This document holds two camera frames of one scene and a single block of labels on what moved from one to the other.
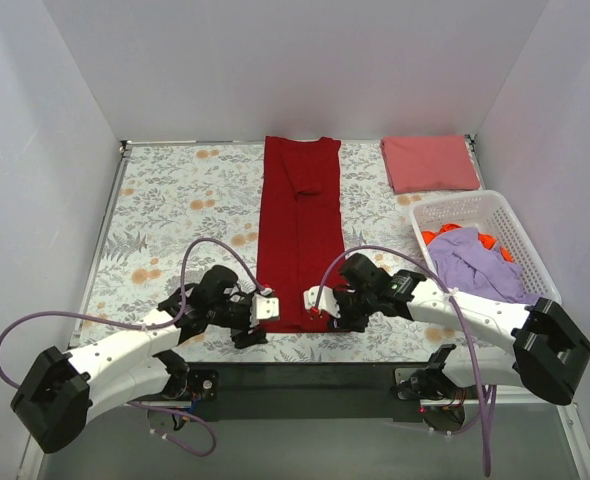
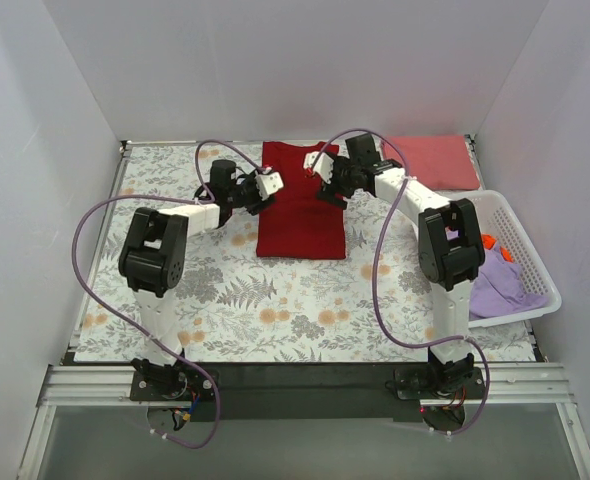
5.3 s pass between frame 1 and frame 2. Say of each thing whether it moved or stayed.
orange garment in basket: stayed
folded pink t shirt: stayed
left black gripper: moved
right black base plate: stayed
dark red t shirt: moved
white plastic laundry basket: stayed
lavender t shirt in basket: stayed
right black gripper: moved
